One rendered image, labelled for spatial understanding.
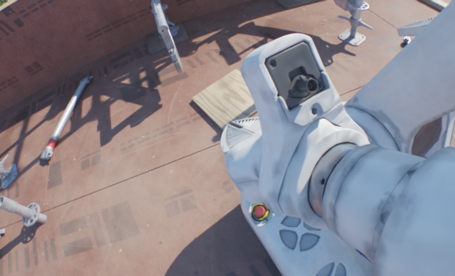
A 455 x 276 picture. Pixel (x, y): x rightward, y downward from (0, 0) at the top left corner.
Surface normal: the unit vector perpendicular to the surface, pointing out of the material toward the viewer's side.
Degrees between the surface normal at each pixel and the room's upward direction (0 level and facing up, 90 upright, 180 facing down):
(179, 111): 0
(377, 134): 12
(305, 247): 0
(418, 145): 60
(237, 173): 52
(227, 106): 0
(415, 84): 90
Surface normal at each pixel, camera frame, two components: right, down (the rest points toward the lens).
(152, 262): -0.18, -0.55
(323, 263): 0.16, -0.01
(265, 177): -0.96, 0.00
